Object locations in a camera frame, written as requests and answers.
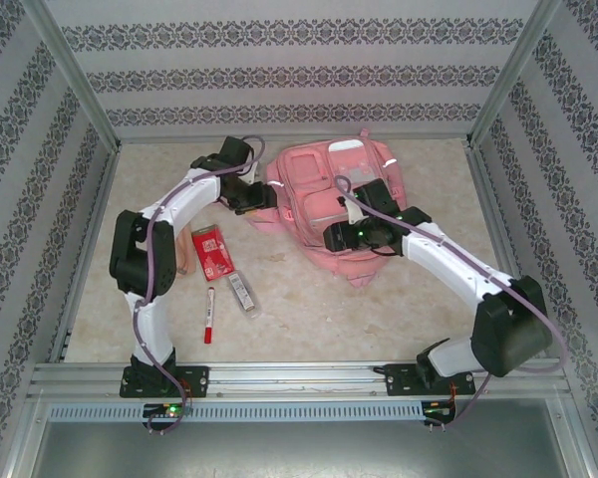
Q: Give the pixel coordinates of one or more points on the pink backpack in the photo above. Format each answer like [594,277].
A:
[349,269]

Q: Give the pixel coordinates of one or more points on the red packet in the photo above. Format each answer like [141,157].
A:
[211,254]

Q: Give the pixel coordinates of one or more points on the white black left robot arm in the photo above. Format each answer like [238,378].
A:
[152,333]

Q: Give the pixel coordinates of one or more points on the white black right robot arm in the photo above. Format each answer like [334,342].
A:
[438,269]

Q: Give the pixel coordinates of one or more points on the aluminium back bar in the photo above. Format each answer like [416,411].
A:
[289,138]

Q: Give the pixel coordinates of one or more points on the clear plastic lead case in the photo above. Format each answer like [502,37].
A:
[243,294]

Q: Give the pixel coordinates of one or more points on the red white marker pen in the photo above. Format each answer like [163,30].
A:
[209,313]

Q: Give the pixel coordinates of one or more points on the right controller board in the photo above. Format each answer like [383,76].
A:
[439,410]

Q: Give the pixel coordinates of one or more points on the controller board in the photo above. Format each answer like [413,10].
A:
[167,410]
[439,410]

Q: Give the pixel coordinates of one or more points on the grey metal tray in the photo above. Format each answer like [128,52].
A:
[299,448]

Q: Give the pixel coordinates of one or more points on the left controller board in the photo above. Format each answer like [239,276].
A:
[167,410]

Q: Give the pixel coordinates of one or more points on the aluminium side rail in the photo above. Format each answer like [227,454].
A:
[508,239]
[82,259]

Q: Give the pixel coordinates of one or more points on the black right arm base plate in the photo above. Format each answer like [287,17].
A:
[401,381]

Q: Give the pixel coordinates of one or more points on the aluminium mounting rail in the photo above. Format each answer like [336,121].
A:
[299,381]

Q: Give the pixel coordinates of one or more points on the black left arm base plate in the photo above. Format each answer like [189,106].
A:
[194,381]

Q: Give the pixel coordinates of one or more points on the aluminium frame post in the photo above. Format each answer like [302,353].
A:
[515,70]
[70,74]

